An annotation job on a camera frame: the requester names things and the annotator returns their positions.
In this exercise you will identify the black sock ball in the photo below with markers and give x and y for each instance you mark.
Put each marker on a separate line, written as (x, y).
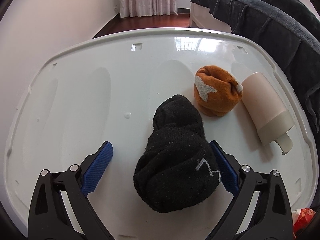
(178, 168)

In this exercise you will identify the beige cylindrical bottle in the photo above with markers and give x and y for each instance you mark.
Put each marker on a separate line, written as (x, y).
(269, 114)

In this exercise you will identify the dark bed blanket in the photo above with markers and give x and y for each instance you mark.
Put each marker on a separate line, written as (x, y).
(289, 32)

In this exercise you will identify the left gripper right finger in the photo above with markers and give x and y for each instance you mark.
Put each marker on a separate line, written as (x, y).
(260, 207)

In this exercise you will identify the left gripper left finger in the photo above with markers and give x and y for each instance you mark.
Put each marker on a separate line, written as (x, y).
(60, 208)

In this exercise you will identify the white plastic table lid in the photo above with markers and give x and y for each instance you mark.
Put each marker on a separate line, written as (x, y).
(108, 89)

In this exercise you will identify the red white wrapper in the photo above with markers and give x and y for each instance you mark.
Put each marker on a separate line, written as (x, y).
(301, 218)

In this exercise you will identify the brown orange sock ball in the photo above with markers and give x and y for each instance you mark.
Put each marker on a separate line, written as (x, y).
(216, 91)

